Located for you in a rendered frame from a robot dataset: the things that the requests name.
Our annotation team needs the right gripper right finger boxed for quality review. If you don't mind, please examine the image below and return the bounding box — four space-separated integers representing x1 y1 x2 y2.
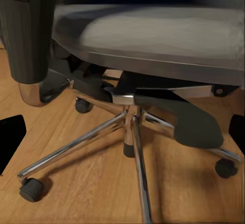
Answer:
229 114 245 155

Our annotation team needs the swivel chair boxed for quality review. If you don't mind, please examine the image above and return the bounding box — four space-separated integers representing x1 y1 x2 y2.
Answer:
0 0 245 224

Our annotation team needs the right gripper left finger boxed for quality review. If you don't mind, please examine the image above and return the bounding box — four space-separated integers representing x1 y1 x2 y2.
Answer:
0 115 27 175

